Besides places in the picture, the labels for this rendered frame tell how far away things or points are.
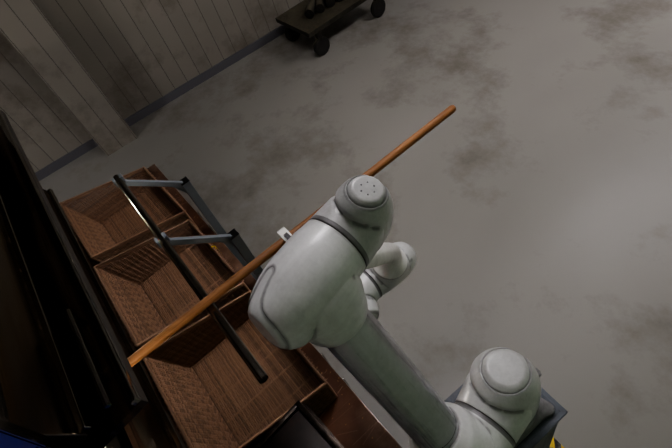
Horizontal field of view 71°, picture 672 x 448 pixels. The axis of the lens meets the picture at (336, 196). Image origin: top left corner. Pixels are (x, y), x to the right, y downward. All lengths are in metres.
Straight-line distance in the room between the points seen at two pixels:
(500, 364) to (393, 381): 0.33
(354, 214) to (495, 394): 0.57
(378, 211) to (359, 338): 0.22
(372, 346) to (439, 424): 0.26
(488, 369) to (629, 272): 1.78
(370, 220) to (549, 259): 2.12
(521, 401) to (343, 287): 0.56
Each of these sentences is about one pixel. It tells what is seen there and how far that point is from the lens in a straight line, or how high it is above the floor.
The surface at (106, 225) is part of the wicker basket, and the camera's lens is 3.06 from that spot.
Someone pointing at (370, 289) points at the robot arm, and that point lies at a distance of 1.35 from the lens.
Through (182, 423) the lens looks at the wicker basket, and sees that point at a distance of 1.86.
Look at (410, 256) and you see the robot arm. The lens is 1.40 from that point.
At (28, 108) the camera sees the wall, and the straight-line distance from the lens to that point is 4.73.
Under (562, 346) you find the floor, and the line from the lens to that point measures 2.61.
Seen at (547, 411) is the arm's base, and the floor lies 1.02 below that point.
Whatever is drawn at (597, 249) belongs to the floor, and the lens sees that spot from 2.91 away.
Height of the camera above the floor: 2.38
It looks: 47 degrees down
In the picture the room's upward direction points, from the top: 21 degrees counter-clockwise
